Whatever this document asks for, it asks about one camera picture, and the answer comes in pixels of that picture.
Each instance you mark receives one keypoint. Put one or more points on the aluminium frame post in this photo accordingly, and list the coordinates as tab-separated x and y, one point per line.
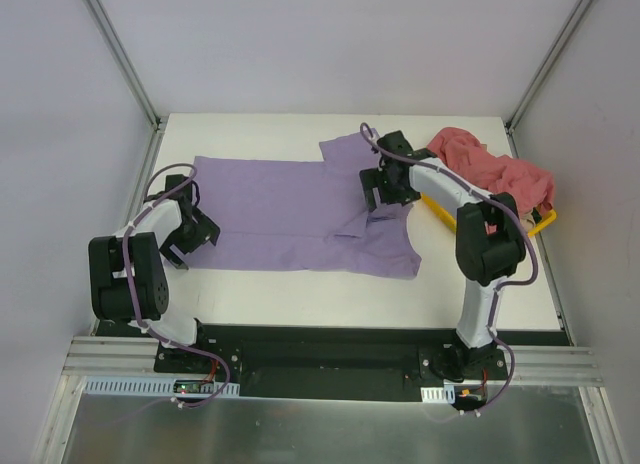
559	45
109	34

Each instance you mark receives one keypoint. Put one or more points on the white slotted cable duct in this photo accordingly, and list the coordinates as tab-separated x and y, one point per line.
159	387

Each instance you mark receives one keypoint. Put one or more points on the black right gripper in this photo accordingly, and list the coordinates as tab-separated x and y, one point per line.
379	187

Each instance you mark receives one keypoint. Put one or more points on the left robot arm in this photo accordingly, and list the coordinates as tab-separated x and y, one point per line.
127	274

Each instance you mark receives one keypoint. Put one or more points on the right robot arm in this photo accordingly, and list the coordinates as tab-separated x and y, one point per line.
490	241

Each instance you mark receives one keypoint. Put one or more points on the pink t shirt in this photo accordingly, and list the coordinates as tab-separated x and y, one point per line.
533	188

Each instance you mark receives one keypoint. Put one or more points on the yellow plastic tray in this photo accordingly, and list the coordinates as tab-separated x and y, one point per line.
449	221

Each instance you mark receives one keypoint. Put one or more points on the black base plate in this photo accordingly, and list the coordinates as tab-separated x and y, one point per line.
362	364

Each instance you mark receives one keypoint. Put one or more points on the left aluminium frame post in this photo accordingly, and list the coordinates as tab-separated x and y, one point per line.
109	34

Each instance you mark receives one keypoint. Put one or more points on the purple t shirt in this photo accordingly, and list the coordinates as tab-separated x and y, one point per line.
302	215

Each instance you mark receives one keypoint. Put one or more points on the right aluminium frame post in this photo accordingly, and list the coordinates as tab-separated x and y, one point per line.
559	45

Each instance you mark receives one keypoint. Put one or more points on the green t shirt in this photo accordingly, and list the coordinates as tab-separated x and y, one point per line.
531	219

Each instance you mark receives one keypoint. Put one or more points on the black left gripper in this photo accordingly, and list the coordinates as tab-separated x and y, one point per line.
195	232

